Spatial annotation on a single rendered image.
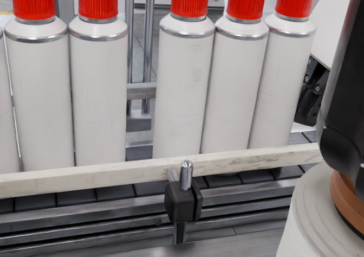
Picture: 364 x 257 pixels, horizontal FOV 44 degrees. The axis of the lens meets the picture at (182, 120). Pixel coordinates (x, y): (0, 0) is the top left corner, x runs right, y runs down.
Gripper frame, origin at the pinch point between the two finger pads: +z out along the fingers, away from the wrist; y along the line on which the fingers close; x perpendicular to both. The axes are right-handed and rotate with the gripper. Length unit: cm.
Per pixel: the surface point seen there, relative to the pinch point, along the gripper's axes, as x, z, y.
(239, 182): -6.4, 9.0, 4.1
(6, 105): -30.7, 7.4, 1.4
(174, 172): -14.7, 8.7, 4.9
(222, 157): -9.8, 6.5, 4.0
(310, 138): 5.1, 4.8, -2.4
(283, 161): -2.7, 5.3, 4.2
